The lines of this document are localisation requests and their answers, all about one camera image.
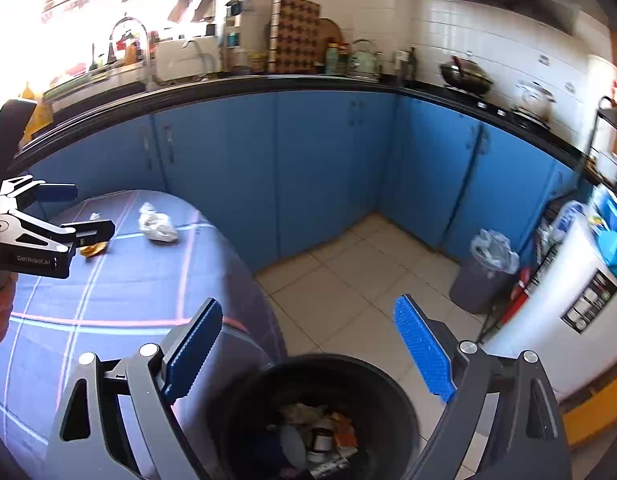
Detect blue kitchen cabinets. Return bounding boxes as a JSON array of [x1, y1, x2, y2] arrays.
[[18, 91, 589, 281]]

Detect black trash bin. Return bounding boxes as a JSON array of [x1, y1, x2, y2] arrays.
[[211, 354, 421, 480]]

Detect white countertop appliance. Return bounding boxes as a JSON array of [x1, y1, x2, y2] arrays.
[[155, 35, 222, 81]]

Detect yellow plastic base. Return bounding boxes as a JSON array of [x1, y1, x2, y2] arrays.
[[558, 370, 617, 448]]

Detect blue plaid tablecloth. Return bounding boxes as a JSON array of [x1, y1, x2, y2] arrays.
[[0, 189, 289, 466]]

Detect crumpled white tissue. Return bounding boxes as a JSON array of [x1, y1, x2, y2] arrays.
[[138, 202, 180, 245]]

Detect yellow bag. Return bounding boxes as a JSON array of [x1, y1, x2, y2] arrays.
[[21, 82, 54, 136]]

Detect chrome kitchen faucet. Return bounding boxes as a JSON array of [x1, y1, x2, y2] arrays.
[[108, 16, 159, 92]]

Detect checkered cutting board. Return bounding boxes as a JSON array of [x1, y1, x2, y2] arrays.
[[268, 0, 321, 73]]

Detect black kitchen countertop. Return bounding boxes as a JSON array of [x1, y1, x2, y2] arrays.
[[8, 74, 596, 181]]

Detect black wok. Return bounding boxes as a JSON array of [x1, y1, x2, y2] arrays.
[[439, 51, 494, 96]]

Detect brown medicine bottle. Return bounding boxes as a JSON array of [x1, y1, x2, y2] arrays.
[[306, 427, 336, 466]]

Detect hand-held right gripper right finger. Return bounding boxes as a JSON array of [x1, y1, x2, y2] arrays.
[[393, 294, 574, 480]]

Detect black gas stove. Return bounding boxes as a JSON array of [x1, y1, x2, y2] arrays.
[[445, 85, 554, 131]]

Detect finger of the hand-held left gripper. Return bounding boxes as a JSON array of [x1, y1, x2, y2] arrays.
[[0, 209, 116, 256], [0, 175, 79, 211]]

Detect round wooden board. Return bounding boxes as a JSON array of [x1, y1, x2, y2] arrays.
[[318, 17, 344, 61]]

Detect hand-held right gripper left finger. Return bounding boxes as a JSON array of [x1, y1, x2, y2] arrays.
[[43, 297, 224, 480]]

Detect blue plastic bags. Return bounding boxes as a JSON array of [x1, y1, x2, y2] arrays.
[[591, 182, 617, 286]]

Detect person's left hand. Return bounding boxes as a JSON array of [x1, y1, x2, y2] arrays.
[[0, 272, 16, 348]]

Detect grey bin with plastic bag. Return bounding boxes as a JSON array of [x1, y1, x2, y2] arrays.
[[448, 229, 520, 315]]

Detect white washing machine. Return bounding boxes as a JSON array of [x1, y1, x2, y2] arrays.
[[481, 205, 617, 403]]

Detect black shelf rack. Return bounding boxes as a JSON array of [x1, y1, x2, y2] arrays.
[[583, 96, 617, 186]]

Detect red canister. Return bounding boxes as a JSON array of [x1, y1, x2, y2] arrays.
[[511, 267, 534, 306]]

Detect pale green kettle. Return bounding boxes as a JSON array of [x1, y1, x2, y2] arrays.
[[348, 39, 383, 78]]

